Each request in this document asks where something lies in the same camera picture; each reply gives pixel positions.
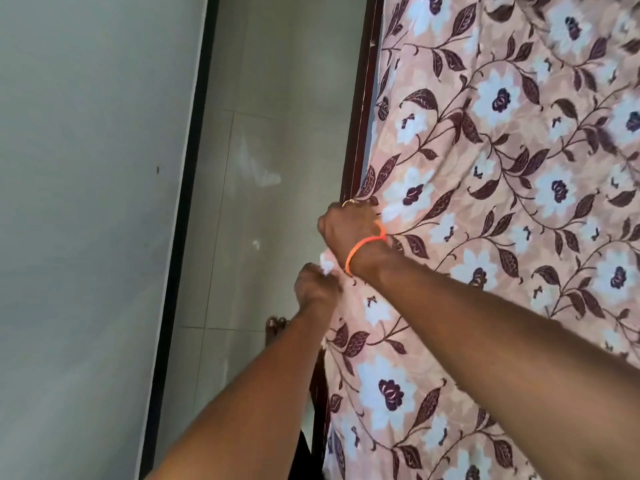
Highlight person's left forearm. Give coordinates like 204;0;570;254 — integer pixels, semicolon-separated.
145;307;336;480

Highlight peach floral sheet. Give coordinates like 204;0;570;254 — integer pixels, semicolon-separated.
319;0;640;480

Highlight orange wrist band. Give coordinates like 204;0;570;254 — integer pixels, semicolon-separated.
343;222;390;278

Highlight black bed frame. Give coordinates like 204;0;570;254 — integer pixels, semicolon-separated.
309;0;387;480

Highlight person's left hand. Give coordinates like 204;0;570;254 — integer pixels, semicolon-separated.
292;262;346;321

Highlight person's right forearm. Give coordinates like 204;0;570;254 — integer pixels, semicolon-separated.
349;239;640;480

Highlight person's right hand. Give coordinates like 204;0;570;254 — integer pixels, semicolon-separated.
317;198;389;275

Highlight person's dark trousers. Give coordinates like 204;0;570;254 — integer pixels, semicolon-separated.
292;429;321;480

